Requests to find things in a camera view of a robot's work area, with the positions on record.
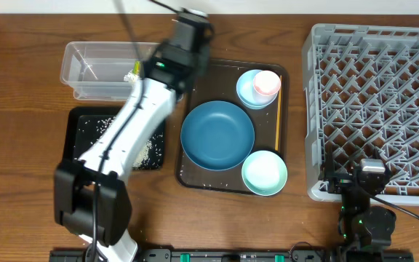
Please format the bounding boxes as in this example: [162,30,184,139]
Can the white tissue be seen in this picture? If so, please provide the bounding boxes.
[124,71,140,84]

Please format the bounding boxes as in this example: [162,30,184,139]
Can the dark blue plate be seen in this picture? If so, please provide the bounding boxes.
[180,100,255,171]

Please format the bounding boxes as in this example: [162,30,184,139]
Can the pile of white rice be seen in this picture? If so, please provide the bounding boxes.
[72,115,165,170]

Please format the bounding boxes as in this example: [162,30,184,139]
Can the yellow green snack wrapper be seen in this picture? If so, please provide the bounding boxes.
[132,60,141,76]

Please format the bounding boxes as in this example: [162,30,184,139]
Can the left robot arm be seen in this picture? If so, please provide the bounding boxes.
[54,40,210,261]

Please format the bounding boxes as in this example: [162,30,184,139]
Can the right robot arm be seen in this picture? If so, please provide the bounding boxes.
[319,148,396,261]

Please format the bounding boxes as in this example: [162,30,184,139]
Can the grey dishwasher rack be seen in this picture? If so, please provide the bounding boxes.
[302,23,419,206]

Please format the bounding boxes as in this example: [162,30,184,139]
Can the black waste tray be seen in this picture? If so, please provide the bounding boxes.
[61,106,167,172]

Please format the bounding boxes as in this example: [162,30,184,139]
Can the dark brown serving tray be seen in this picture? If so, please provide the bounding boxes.
[175,59,289,194]

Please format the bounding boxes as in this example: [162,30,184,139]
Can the mint green bowl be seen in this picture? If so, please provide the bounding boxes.
[242,151,288,197]

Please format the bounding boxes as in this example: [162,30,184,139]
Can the light blue small plate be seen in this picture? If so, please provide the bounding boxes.
[236,69,277,110]

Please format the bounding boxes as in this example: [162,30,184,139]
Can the clear plastic bin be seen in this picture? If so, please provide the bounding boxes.
[60,41,157,101]

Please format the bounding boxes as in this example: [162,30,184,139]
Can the wooden chopstick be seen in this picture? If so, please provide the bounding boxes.
[275,76,282,151]

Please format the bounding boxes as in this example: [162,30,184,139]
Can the pink cup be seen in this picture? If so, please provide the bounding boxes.
[253,71,282,106]

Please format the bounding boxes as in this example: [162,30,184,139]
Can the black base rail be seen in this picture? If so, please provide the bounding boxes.
[48,249,415,262]

